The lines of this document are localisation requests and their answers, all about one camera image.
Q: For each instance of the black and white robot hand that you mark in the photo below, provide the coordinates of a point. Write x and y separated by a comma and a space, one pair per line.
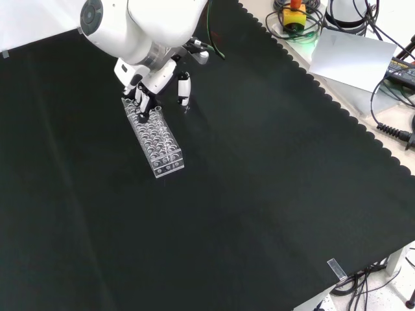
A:
155, 79

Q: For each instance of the clear glass test tube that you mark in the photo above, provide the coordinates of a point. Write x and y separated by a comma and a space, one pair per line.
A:
159, 113

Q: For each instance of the clear plastic test tube rack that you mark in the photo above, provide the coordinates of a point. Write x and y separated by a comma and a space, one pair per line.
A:
162, 152

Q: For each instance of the black bench cloth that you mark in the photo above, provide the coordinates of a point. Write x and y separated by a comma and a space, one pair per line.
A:
227, 194

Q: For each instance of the yellow stop button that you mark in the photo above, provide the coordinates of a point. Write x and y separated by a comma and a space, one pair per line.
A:
294, 17

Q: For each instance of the pale board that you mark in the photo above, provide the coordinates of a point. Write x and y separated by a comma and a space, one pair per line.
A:
350, 58

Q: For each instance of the black power adapter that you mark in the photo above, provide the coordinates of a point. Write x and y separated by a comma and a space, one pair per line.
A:
402, 72

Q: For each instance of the black tripod leg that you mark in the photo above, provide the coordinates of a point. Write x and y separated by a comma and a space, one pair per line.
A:
409, 299

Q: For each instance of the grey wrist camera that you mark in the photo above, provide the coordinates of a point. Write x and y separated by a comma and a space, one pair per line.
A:
200, 57

